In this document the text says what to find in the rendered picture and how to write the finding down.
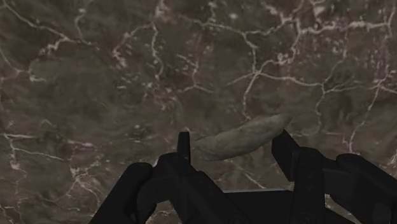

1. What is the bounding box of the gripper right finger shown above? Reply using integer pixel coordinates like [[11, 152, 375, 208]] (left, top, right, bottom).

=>
[[271, 129, 397, 224]]

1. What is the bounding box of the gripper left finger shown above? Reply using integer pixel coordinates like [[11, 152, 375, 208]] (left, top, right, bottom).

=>
[[88, 131, 249, 224]]

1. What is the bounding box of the pale curved banana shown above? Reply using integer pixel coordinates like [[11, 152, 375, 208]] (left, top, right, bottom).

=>
[[193, 113, 293, 162]]

